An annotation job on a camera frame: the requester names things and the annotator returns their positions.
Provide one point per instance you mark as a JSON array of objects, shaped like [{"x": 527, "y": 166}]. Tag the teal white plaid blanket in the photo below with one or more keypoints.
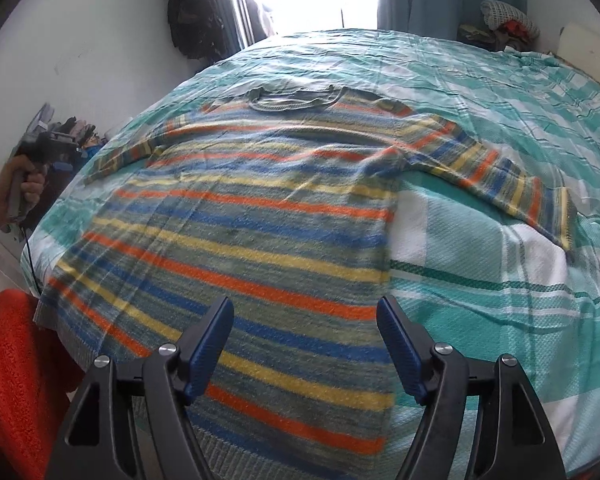
[{"x": 480, "y": 280}]

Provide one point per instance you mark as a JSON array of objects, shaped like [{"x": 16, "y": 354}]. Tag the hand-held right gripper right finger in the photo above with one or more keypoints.
[{"x": 399, "y": 342}]

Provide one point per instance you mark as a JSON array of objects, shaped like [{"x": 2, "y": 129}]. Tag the white crochet cloth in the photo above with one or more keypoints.
[{"x": 510, "y": 15}]

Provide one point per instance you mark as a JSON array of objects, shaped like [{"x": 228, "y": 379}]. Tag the person's left hand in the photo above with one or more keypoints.
[{"x": 5, "y": 200}]

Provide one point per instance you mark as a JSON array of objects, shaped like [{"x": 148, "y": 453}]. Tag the white pillow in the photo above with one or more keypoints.
[{"x": 582, "y": 42}]

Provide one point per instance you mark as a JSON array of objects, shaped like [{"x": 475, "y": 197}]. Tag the striped knit sweater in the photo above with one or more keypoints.
[{"x": 260, "y": 240}]

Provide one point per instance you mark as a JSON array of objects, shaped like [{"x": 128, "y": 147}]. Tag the dark hanging clothes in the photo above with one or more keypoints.
[{"x": 195, "y": 15}]

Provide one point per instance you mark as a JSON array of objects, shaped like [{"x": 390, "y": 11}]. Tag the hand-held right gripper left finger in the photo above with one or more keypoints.
[{"x": 211, "y": 340}]

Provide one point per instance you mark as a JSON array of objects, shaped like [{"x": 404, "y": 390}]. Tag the pile of folded clothes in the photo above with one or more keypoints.
[{"x": 77, "y": 132}]

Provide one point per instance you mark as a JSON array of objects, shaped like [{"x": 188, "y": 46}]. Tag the small red cloth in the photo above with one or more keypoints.
[{"x": 517, "y": 27}]

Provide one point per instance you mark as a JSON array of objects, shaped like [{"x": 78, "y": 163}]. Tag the olive green cloth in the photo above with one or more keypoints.
[{"x": 477, "y": 35}]

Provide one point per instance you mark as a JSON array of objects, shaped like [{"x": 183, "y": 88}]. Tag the red fuzzy cloth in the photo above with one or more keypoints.
[{"x": 20, "y": 385}]

